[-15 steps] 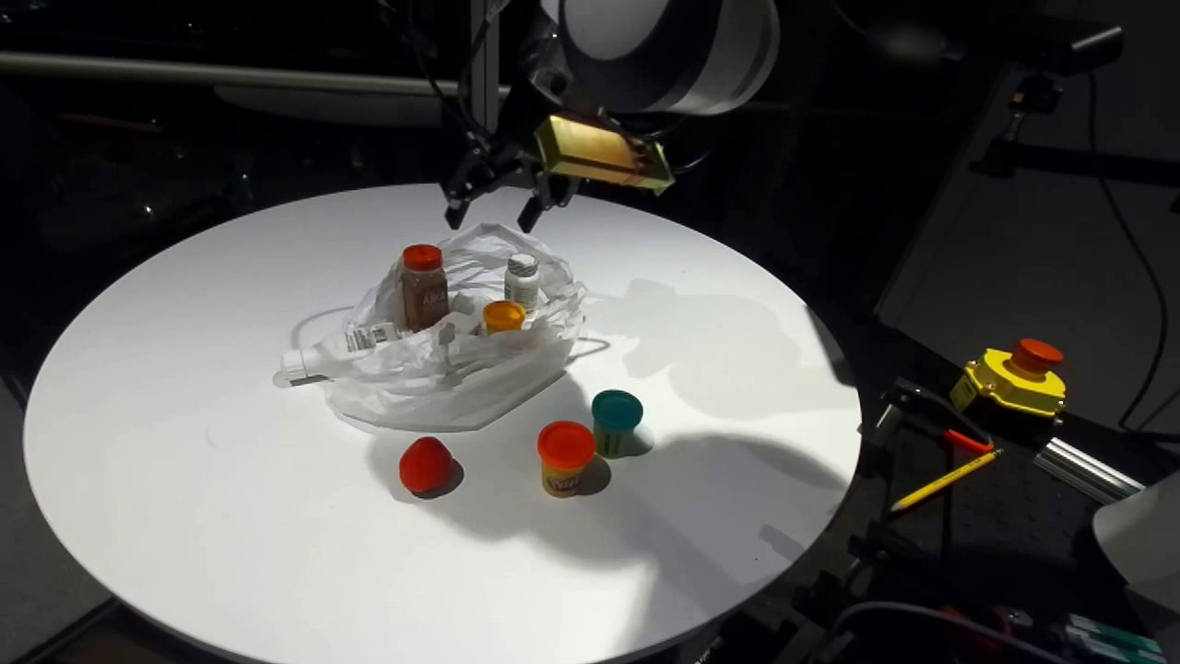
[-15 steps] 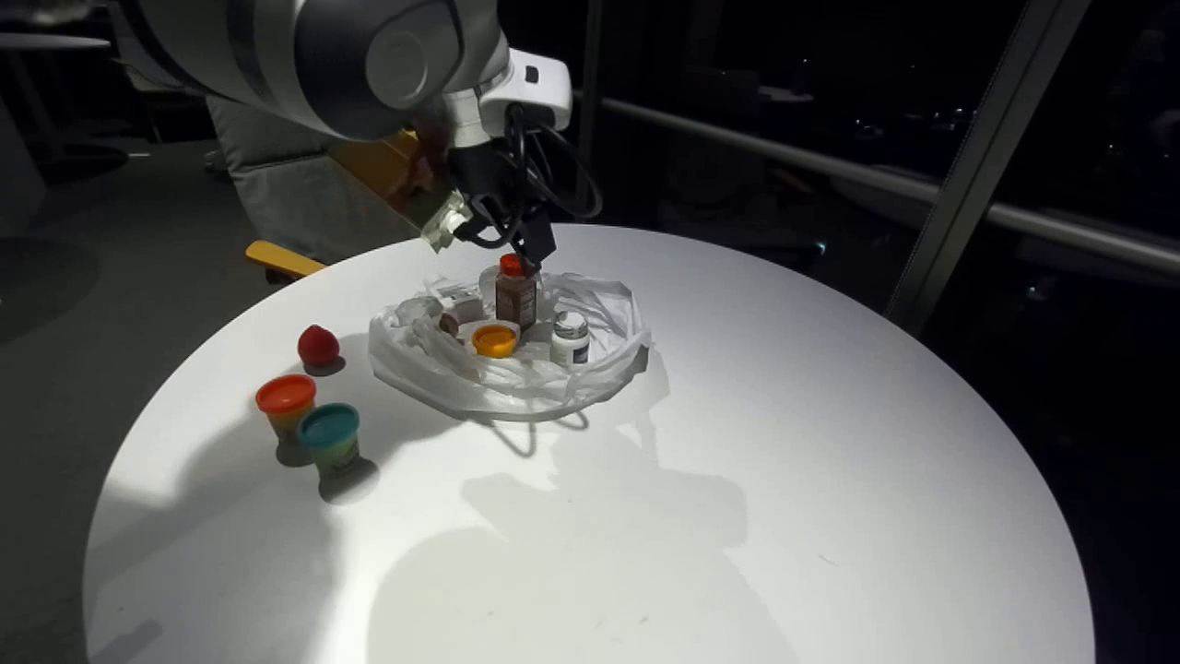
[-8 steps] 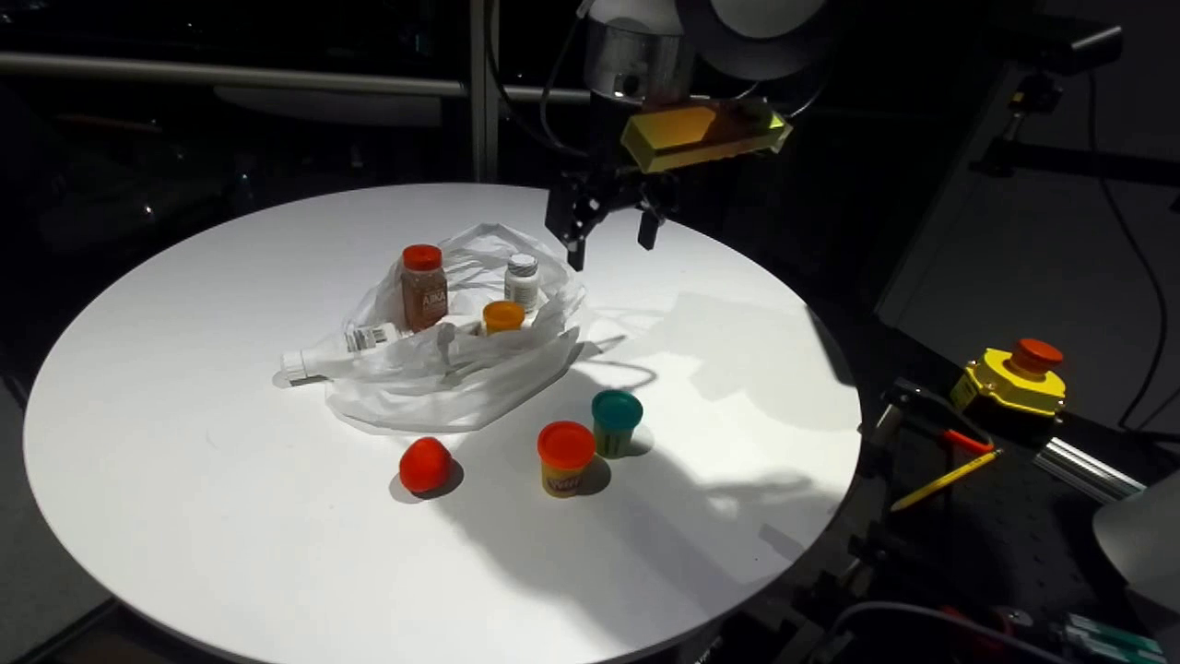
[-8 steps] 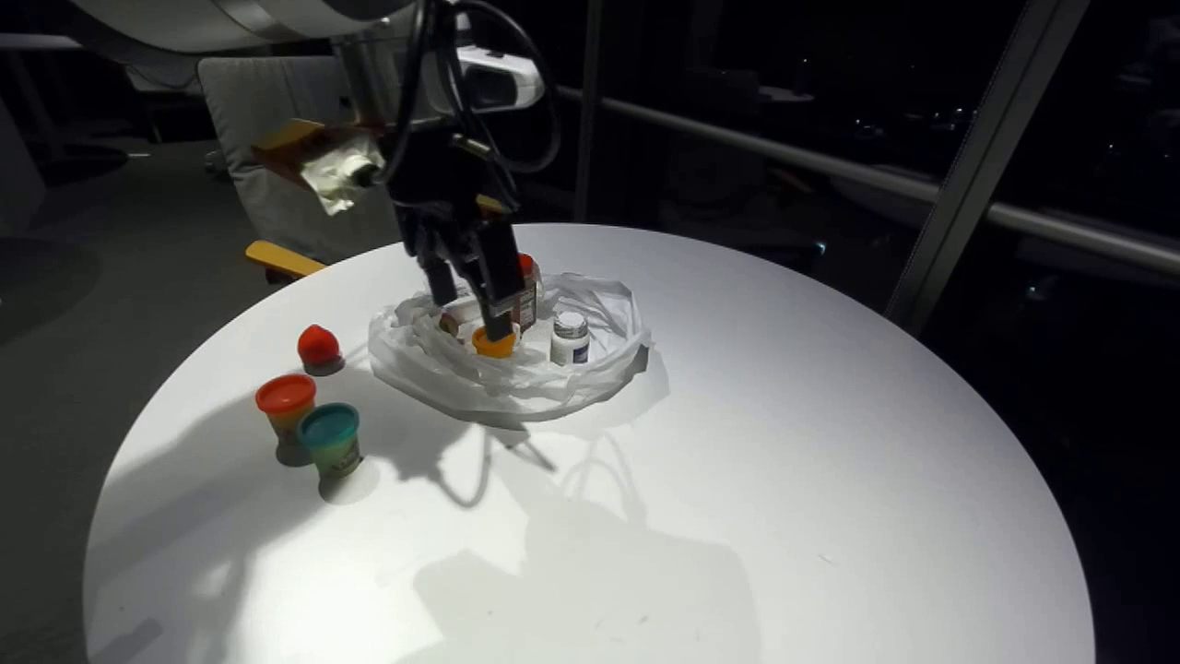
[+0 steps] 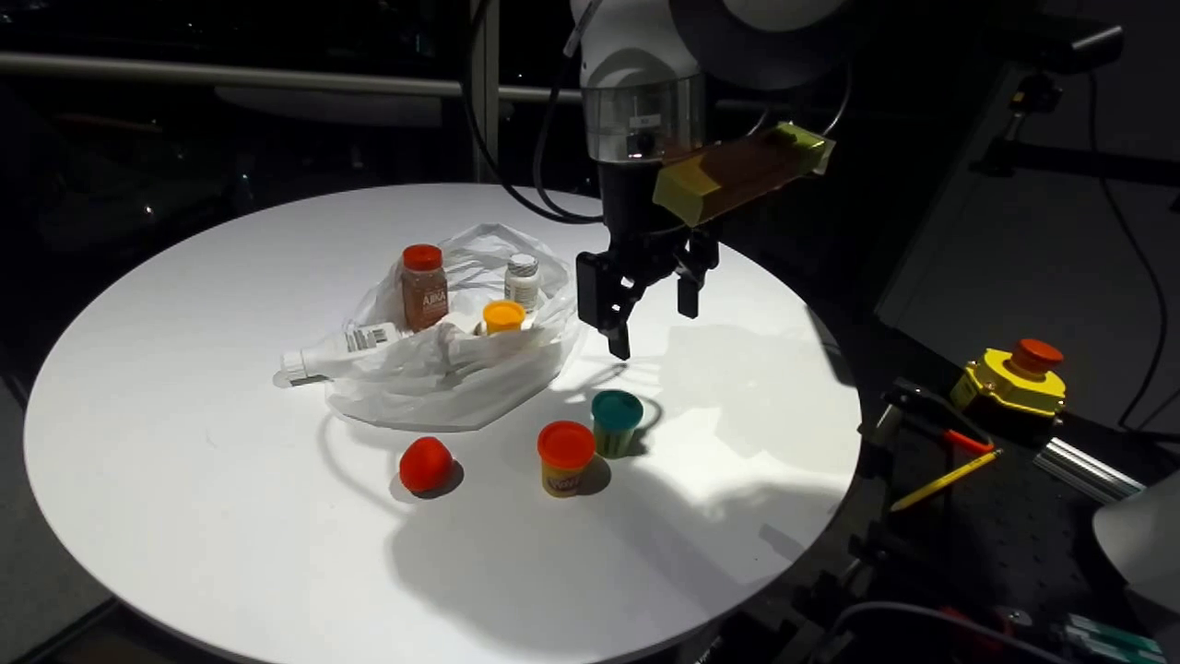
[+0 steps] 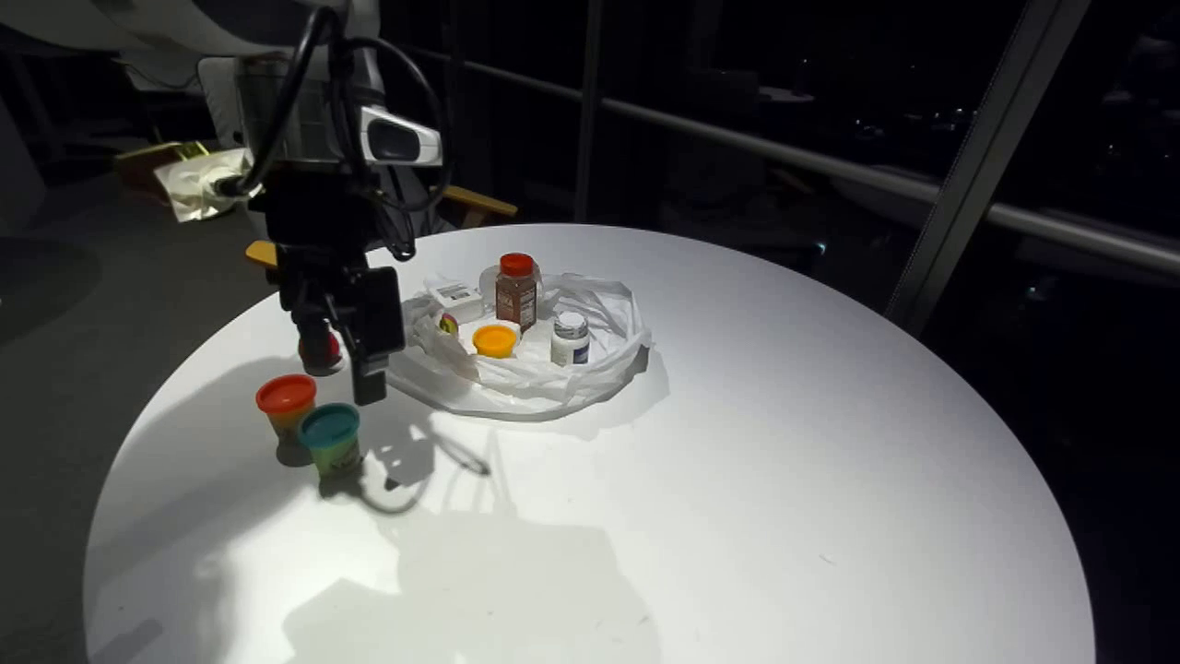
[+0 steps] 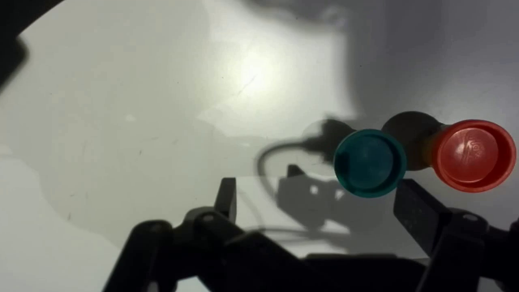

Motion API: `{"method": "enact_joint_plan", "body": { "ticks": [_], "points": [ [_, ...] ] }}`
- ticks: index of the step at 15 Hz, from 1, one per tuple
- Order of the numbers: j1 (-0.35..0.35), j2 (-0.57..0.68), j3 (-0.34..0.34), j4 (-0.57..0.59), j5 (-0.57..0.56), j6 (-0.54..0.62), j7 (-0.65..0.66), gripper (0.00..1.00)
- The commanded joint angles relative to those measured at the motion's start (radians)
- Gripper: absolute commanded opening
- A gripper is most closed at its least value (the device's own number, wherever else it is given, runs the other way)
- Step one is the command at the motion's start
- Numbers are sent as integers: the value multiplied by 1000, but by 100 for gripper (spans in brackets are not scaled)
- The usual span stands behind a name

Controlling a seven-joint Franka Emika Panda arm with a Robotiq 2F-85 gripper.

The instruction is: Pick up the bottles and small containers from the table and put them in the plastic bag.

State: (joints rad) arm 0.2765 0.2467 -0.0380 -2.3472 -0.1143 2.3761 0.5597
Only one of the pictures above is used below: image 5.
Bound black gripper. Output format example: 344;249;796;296
576;153;722;363

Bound teal-lid dough tub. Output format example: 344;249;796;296
586;386;646;461

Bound yellow dough tub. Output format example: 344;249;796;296
479;296;529;338

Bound orange-lid dough tub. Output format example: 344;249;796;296
535;416;605;496

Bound red-capped spice bottle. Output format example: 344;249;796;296
396;238;454;334

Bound small red round container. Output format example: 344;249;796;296
395;430;459;500

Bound clear plastic bag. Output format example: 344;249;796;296
271;217;583;436

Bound yellow pencil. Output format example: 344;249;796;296
884;446;1006;515

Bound yellow emergency stop button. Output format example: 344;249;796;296
943;334;1074;425

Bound silver metal bar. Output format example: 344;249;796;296
1028;430;1151;504

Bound white lamp shade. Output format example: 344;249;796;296
1088;468;1180;618

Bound wrist camera bar yellow tape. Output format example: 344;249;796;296
647;119;839;231

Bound grey slanted window post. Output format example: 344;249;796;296
469;0;503;188

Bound purple cable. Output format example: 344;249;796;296
832;596;1077;664

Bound black camera stand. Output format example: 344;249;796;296
964;15;1180;190

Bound thin black hanging cable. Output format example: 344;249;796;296
1084;68;1172;436

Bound grey horizontal rail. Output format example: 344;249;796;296
0;49;592;109

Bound teal tool handle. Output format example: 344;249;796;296
1058;611;1166;664

